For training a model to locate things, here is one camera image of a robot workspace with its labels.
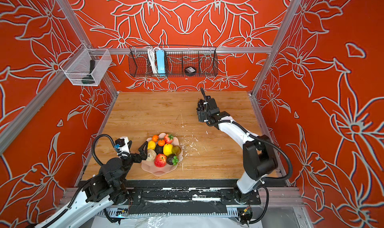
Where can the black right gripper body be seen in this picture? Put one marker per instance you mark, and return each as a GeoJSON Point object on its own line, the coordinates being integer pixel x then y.
{"type": "Point", "coordinates": [205, 116]}

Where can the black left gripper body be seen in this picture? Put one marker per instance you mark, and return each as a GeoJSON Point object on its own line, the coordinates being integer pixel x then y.
{"type": "Point", "coordinates": [127, 163]}

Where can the white fake garlic bulb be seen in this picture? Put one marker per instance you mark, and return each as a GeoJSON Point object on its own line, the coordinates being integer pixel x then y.
{"type": "Point", "coordinates": [151, 155]}

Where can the yellow fake pear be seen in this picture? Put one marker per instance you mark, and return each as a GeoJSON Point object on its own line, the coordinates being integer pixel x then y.
{"type": "Point", "coordinates": [151, 145]}

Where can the small fake orange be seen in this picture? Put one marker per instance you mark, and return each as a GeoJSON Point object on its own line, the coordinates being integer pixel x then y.
{"type": "Point", "coordinates": [155, 138]}
{"type": "Point", "coordinates": [161, 143]}

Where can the red fake apple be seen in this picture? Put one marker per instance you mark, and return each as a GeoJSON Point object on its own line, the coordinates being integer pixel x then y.
{"type": "Point", "coordinates": [160, 161]}

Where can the pink scalloped fruit bowl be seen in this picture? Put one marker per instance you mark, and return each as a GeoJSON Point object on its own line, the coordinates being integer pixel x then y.
{"type": "Point", "coordinates": [150, 167]}

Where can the yellow fake lemon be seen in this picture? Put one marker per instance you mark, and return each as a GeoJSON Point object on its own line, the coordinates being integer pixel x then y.
{"type": "Point", "coordinates": [167, 149]}

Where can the red fake strawberry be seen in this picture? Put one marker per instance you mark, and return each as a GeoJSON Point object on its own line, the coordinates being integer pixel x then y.
{"type": "Point", "coordinates": [169, 138]}

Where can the dark purple fake mangosteen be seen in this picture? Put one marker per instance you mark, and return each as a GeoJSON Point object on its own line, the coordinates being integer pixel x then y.
{"type": "Point", "coordinates": [172, 160]}

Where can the brown fake passion fruit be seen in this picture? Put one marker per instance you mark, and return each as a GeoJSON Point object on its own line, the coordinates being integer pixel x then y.
{"type": "Point", "coordinates": [176, 150]}

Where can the dark fake grape bunch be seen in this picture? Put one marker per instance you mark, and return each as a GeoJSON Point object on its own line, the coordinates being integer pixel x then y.
{"type": "Point", "coordinates": [199, 110]}

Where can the dark fake avocado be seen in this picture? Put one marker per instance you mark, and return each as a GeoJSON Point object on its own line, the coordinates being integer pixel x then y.
{"type": "Point", "coordinates": [159, 149]}

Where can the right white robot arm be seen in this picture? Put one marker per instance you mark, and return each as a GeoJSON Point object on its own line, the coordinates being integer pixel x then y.
{"type": "Point", "coordinates": [259, 158]}

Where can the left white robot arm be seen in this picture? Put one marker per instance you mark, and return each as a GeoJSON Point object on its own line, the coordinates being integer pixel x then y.
{"type": "Point", "coordinates": [97, 194]}

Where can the light blue box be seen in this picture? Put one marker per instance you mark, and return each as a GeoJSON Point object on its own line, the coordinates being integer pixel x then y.
{"type": "Point", "coordinates": [161, 60]}

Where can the black brush in bin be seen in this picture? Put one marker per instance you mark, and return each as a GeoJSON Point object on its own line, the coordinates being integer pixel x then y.
{"type": "Point", "coordinates": [88, 79]}

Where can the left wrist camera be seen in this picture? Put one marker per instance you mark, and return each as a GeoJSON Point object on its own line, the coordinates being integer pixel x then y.
{"type": "Point", "coordinates": [122, 147]}

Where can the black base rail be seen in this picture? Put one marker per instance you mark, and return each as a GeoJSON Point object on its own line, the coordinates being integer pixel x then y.
{"type": "Point", "coordinates": [212, 198]}

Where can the black wire wall basket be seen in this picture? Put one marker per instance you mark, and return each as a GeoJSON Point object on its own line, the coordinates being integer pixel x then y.
{"type": "Point", "coordinates": [143, 61]}

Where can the clear plastic wall bin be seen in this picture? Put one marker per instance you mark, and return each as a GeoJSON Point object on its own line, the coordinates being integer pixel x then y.
{"type": "Point", "coordinates": [77, 65]}

